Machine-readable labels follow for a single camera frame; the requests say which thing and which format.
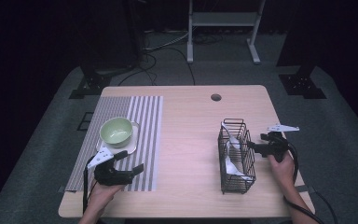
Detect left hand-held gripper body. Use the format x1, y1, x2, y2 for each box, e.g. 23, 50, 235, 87
87, 147, 134, 187

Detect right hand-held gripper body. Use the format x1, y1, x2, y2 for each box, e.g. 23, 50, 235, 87
260, 124, 300, 163

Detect green bowl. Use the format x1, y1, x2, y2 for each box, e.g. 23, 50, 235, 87
99, 117, 134, 149

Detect white ceramic spoon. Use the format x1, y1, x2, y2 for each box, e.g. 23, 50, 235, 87
225, 158, 254, 182
226, 144, 241, 171
221, 121, 241, 149

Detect black wire basket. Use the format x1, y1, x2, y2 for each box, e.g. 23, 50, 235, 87
217, 118, 257, 195

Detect person's left hand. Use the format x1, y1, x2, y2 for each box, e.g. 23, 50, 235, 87
87, 183, 127, 216

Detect person's right hand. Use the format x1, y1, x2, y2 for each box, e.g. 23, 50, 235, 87
268, 152, 296, 192

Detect white square plate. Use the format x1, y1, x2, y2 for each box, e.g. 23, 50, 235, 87
96, 120, 141, 156

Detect grey striped placemat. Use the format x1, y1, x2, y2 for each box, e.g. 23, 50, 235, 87
64, 95, 164, 192

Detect grey tape strip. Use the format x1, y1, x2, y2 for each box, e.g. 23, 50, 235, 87
294, 184, 316, 193

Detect black stand base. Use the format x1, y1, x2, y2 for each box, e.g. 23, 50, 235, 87
69, 74, 113, 100
278, 73, 327, 100

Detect white metal stand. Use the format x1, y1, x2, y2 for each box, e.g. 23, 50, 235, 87
186, 0, 267, 65

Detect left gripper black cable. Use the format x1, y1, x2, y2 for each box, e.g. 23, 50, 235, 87
82, 156, 98, 216

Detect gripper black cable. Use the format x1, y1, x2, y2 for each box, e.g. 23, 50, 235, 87
282, 141, 325, 224
82, 156, 98, 216

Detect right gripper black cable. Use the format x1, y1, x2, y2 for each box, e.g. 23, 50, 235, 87
282, 141, 325, 224

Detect thin black cable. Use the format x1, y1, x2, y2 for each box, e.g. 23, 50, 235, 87
310, 188, 339, 224

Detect black floor cable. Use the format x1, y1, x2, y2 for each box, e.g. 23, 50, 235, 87
117, 46, 197, 87

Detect grey floor cable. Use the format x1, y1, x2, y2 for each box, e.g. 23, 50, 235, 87
143, 31, 190, 52

